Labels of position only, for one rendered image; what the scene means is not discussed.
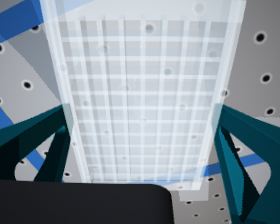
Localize blue tape outline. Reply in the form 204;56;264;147
0;0;265;177

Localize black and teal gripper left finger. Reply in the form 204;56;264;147
0;104;71;182

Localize grey rectangular base plate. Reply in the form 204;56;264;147
0;0;280;224

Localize white well plate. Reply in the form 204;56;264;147
40;0;246;190

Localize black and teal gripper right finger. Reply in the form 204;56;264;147
214;104;280;224

